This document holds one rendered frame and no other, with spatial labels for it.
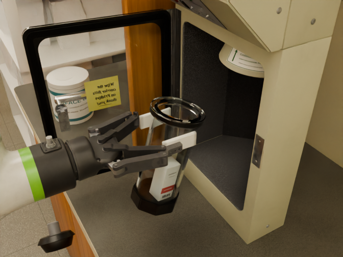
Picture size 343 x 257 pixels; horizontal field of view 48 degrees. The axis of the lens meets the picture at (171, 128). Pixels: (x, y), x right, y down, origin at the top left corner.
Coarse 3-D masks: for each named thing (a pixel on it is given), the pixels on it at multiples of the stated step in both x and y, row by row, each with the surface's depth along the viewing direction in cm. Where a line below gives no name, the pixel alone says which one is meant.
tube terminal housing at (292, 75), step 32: (320, 0) 57; (224, 32) 70; (288, 32) 57; (320, 32) 61; (288, 64) 61; (320, 64) 65; (288, 96) 65; (256, 128) 70; (288, 128) 70; (288, 160) 76; (256, 192) 76; (288, 192) 83; (256, 224) 83
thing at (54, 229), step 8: (48, 224) 93; (56, 224) 94; (56, 232) 93; (64, 232) 92; (72, 232) 94; (40, 240) 92; (48, 240) 90; (56, 240) 90; (64, 240) 91; (48, 248) 90; (56, 248) 90
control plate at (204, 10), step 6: (186, 0) 65; (192, 0) 61; (198, 0) 58; (192, 6) 66; (198, 6) 63; (204, 6) 59; (204, 12) 64; (210, 12) 60; (210, 18) 65; (216, 18) 61; (222, 24) 62
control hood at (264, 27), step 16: (208, 0) 54; (224, 0) 49; (240, 0) 49; (256, 0) 51; (272, 0) 52; (288, 0) 54; (224, 16) 57; (240, 16) 51; (256, 16) 52; (272, 16) 54; (240, 32) 58; (256, 32) 54; (272, 32) 55; (272, 48) 57
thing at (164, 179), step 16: (160, 112) 70; (176, 112) 78; (192, 112) 76; (160, 128) 71; (176, 128) 70; (192, 128) 70; (160, 144) 72; (176, 160) 73; (144, 176) 76; (160, 176) 75; (176, 176) 76; (144, 192) 78; (160, 192) 76; (176, 192) 79
